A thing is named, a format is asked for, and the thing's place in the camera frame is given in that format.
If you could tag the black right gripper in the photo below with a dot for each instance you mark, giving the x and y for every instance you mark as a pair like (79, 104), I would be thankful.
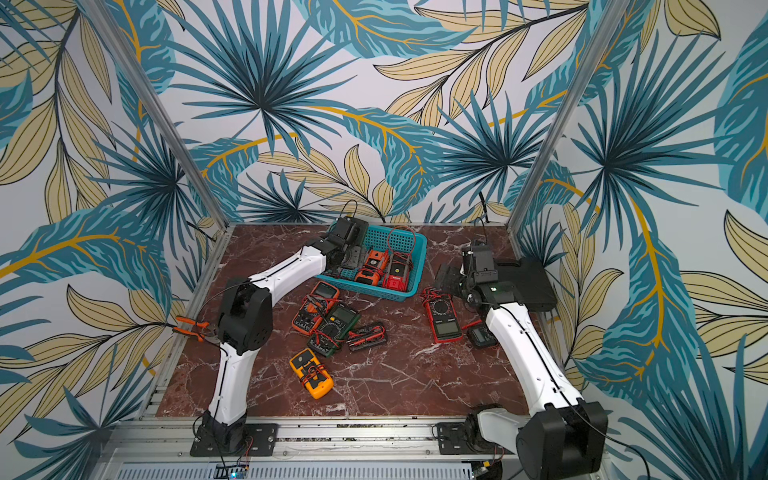
(457, 281)

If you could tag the yellow multimeter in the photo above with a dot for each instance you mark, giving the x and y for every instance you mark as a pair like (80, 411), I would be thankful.
(312, 374)

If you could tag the small black red tester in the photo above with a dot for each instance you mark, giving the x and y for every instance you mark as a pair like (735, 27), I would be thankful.
(366, 337)

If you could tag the orange black multimeter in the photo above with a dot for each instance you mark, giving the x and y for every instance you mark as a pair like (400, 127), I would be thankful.
(316, 305)

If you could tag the dark green multimeter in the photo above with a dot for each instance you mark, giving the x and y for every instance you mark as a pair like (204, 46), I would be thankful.
(352, 262)

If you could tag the orange clamp multimeter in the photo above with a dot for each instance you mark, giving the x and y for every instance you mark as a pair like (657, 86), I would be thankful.
(373, 268)

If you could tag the red clamp multimeter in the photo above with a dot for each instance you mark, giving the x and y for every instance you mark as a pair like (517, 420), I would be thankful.
(400, 263)

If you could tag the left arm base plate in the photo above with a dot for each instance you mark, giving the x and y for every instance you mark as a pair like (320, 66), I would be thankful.
(252, 440)

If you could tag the aluminium front rail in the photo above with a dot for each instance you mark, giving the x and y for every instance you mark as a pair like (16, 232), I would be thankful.
(405, 447)

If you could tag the right corner metal post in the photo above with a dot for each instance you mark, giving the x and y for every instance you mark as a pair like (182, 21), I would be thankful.
(599, 42)

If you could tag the black plastic tool case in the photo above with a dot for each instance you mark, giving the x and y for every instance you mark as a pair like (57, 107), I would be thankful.
(529, 282)

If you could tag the small black multimeter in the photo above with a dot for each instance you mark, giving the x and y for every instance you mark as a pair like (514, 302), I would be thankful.
(479, 335)

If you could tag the corner metal post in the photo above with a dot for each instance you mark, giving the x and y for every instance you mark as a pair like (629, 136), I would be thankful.
(107, 28)
(599, 42)

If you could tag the green black multimeter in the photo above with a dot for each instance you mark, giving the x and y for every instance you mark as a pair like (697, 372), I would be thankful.
(333, 330)

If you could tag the teal plastic basket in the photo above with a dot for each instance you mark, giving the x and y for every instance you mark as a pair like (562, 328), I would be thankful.
(376, 238)

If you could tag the orange handled pliers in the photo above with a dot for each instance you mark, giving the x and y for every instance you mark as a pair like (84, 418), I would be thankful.
(201, 331)

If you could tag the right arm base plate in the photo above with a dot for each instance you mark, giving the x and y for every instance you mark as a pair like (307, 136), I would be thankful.
(457, 438)

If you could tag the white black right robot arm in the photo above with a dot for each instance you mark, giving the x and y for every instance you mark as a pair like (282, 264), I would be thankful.
(562, 436)

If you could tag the red black large multimeter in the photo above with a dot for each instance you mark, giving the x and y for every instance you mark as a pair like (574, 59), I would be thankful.
(441, 315)

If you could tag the left corner metal post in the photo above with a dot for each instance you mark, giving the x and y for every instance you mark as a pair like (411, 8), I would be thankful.
(107, 28)

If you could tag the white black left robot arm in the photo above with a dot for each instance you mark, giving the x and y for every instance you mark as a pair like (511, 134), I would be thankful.
(246, 323)

